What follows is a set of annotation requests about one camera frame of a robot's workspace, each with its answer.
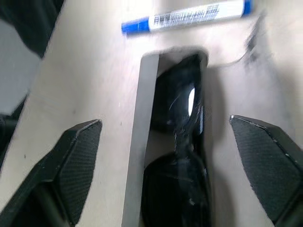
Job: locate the black sunglasses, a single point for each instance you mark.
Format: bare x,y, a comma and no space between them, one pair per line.
176,151

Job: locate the grey glasses case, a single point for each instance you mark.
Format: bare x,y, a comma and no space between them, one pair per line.
139,132

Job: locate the blue and white marker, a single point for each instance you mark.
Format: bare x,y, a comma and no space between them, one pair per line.
189,16

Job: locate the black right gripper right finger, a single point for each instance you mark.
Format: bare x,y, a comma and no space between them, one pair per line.
267,170

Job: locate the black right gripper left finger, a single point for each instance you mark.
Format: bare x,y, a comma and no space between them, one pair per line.
71,175

